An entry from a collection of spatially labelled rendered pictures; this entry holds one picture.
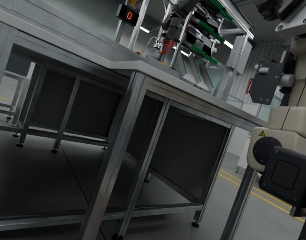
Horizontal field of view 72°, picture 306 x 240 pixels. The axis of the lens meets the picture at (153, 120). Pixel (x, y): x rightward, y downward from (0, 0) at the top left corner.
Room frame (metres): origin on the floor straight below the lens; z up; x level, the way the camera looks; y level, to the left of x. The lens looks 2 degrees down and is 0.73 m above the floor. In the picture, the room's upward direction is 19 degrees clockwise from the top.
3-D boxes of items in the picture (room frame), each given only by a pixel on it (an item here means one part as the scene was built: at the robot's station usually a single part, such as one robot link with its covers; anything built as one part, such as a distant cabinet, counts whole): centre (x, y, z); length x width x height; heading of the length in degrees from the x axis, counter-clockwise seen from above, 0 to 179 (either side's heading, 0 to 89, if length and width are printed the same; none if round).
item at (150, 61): (1.08, 0.04, 0.93); 0.21 x 0.07 x 0.06; 131
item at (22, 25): (1.63, 0.41, 0.84); 1.50 x 1.41 x 0.03; 131
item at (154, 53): (1.31, 0.13, 1.06); 0.08 x 0.04 x 0.07; 40
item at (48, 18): (1.00, 0.23, 0.91); 0.89 x 0.06 x 0.11; 131
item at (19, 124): (2.79, 0.41, 0.43); 2.20 x 0.38 x 0.86; 131
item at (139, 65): (1.18, -0.09, 0.84); 0.90 x 0.70 x 0.03; 124
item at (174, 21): (1.23, 0.06, 1.24); 0.07 x 0.06 x 0.07; 37
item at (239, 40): (2.86, -0.80, 1.42); 0.30 x 0.09 x 1.13; 131
